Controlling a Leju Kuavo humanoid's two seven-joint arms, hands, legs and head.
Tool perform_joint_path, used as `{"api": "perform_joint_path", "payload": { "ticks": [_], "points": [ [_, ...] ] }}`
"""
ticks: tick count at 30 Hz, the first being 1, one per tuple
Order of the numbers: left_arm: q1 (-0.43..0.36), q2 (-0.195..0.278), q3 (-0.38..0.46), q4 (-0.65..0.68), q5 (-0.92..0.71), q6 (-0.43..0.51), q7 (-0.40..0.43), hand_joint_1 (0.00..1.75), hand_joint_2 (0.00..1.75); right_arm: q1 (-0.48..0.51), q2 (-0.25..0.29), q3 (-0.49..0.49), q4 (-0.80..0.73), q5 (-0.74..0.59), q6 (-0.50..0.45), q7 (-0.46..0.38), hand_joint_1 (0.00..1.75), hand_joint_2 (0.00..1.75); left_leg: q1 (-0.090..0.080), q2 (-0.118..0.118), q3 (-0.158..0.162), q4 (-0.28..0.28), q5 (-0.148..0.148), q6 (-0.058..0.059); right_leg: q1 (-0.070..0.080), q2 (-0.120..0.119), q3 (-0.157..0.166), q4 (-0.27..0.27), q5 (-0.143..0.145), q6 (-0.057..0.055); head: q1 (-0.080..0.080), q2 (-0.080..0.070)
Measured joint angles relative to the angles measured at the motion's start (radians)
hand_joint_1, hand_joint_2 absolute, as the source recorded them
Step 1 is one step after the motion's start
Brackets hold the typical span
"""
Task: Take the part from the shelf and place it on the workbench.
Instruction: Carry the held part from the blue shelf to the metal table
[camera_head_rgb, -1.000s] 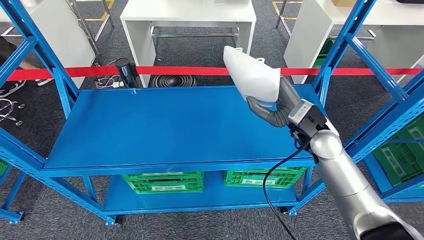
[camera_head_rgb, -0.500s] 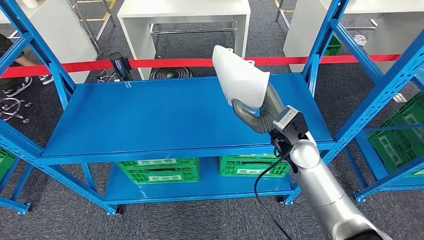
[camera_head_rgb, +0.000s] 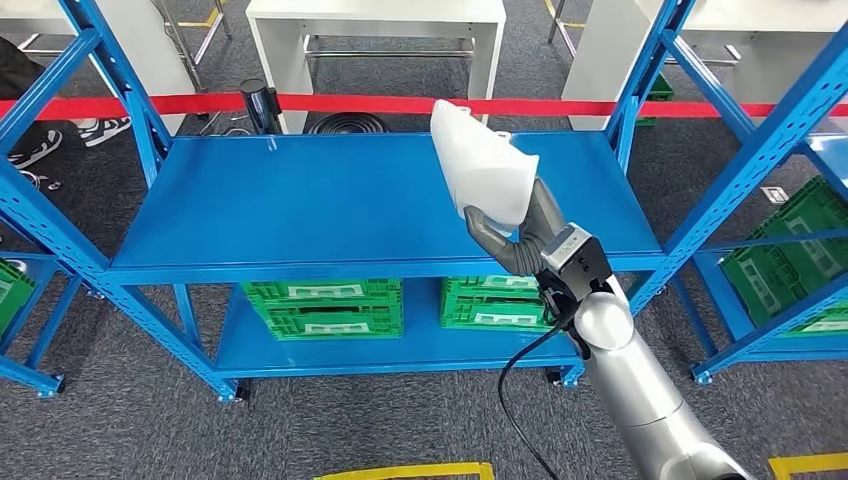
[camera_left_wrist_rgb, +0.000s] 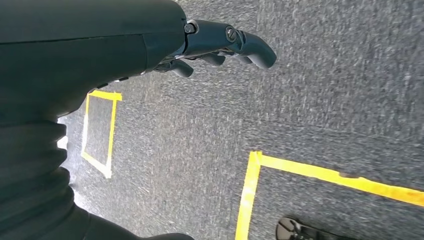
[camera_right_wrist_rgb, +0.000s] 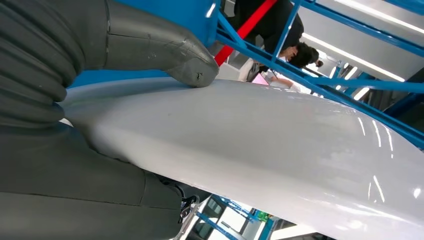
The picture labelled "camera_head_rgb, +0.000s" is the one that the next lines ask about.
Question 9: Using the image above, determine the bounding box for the right robot hand grey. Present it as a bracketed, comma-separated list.
[463, 176, 570, 266]

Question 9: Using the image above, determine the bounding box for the small white mirror cover part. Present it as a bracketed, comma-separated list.
[429, 99, 540, 230]

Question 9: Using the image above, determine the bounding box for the blue metal shelf rack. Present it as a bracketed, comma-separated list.
[0, 248, 84, 400]
[688, 129, 848, 387]
[0, 0, 848, 405]

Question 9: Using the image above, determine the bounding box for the white table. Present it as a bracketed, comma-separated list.
[0, 0, 233, 137]
[245, 0, 508, 134]
[561, 0, 848, 132]

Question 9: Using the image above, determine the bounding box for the red barrier belt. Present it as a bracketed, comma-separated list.
[0, 91, 848, 122]

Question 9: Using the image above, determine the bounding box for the black round stanchion base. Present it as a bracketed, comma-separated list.
[305, 111, 392, 136]

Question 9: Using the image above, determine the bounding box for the yellow floor tape square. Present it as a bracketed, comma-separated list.
[768, 452, 848, 480]
[314, 461, 495, 480]

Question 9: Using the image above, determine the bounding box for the person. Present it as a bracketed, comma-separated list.
[0, 36, 134, 172]

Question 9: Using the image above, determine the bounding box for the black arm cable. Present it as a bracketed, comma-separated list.
[496, 291, 584, 480]

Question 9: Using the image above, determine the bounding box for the black stanchion post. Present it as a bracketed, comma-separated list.
[239, 78, 284, 137]

